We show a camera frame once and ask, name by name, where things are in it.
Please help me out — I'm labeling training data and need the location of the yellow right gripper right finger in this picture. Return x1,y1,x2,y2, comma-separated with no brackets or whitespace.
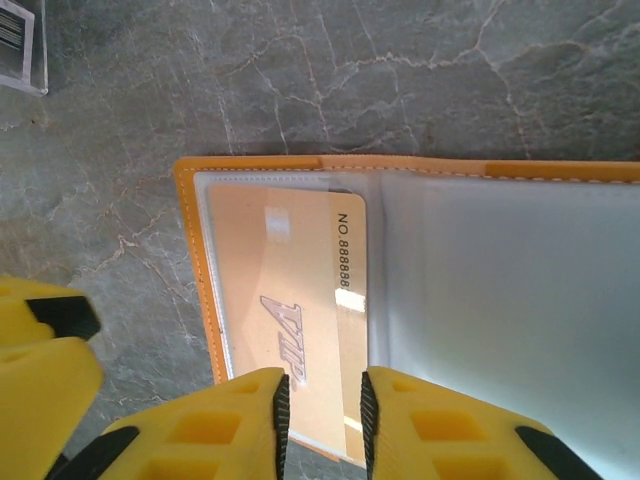
359,365,607,480

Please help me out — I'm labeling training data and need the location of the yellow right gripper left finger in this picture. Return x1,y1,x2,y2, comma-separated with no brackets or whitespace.
63,366,292,480

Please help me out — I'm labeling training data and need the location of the orange leather card holder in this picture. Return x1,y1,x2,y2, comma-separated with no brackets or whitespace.
172,154,640,480

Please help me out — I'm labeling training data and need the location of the gold VIP card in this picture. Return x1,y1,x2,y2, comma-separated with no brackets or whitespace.
205,182,374,469

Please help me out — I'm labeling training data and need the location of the clear acrylic box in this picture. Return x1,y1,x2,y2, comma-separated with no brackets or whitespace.
0,0,50,97

